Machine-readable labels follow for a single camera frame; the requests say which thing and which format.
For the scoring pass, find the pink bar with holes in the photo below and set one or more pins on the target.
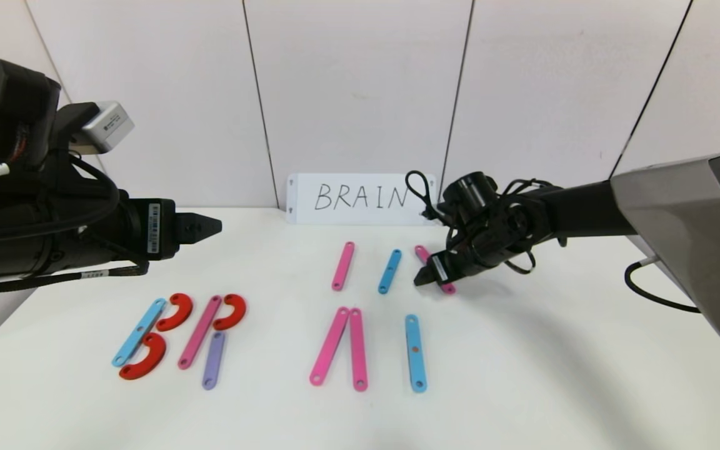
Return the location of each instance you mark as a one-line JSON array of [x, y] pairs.
[[329, 345], [342, 267], [358, 350], [421, 253], [197, 334]]

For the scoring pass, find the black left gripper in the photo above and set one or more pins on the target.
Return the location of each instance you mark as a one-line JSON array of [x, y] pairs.
[[159, 227]]

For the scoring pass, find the short blue flat bar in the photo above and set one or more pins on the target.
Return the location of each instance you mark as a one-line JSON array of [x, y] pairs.
[[389, 271]]

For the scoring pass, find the small red curved piece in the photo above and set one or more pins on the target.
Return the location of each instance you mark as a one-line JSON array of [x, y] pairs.
[[237, 309]]

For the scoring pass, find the long blue flat bar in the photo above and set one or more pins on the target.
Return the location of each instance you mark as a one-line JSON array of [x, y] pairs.
[[132, 342], [415, 337]]

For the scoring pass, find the short purple bar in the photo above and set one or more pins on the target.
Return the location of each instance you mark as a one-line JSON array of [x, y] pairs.
[[213, 362]]

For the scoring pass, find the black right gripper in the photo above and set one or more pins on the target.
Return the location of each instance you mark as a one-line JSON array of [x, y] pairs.
[[439, 269]]

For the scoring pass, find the black and orange left arm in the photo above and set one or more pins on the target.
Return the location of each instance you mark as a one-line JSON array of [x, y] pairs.
[[10, 219]]

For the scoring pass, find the large red curved piece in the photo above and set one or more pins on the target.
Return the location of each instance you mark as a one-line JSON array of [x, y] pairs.
[[154, 359], [183, 307]]

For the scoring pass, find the white BRAIN sign card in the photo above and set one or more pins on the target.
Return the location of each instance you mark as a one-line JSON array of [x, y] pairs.
[[360, 214]]

